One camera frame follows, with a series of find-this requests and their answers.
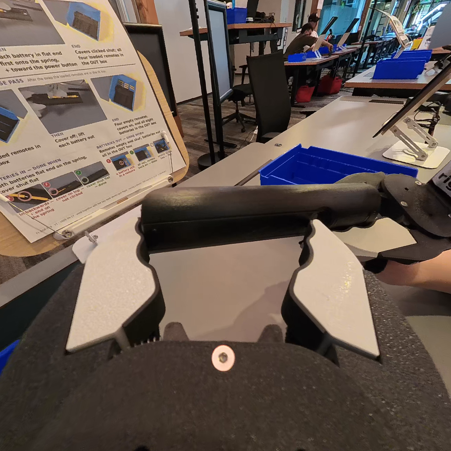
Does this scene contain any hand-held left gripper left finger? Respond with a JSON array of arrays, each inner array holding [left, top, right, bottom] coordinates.
[[66, 235, 167, 353]]

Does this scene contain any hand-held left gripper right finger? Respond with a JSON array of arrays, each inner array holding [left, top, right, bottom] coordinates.
[[281, 220, 382, 360]]

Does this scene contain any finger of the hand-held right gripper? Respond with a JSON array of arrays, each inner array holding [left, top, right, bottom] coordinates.
[[330, 216, 418, 258]]

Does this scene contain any black remote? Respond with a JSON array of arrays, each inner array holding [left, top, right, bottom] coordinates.
[[140, 182, 385, 255]]

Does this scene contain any person's right hand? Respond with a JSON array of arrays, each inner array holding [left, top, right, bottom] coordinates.
[[376, 247, 451, 294]]

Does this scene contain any white stand base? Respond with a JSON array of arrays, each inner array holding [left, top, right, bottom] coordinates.
[[71, 205, 143, 265]]

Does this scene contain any blue plastic bin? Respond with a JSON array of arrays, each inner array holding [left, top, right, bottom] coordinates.
[[259, 144, 419, 188], [0, 341, 19, 374], [372, 50, 432, 80]]

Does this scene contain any red storage bin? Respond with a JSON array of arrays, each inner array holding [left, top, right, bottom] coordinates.
[[294, 84, 316, 105], [317, 76, 343, 96]]

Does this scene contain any instruction sheet on stand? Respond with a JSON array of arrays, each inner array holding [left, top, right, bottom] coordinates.
[[0, 51, 190, 258]]

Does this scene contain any black office chair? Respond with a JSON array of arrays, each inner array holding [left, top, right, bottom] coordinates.
[[245, 52, 294, 145]]

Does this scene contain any printed instruction poster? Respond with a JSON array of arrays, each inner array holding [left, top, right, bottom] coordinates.
[[0, 0, 187, 244]]

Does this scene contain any black display on stand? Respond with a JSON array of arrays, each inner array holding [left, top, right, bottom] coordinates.
[[188, 0, 237, 171], [124, 23, 181, 136]]

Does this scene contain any wooden pillar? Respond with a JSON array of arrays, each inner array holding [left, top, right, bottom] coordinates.
[[134, 0, 160, 26]]

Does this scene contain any metal wire page holder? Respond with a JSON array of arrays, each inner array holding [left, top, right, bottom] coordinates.
[[159, 131, 177, 185]]

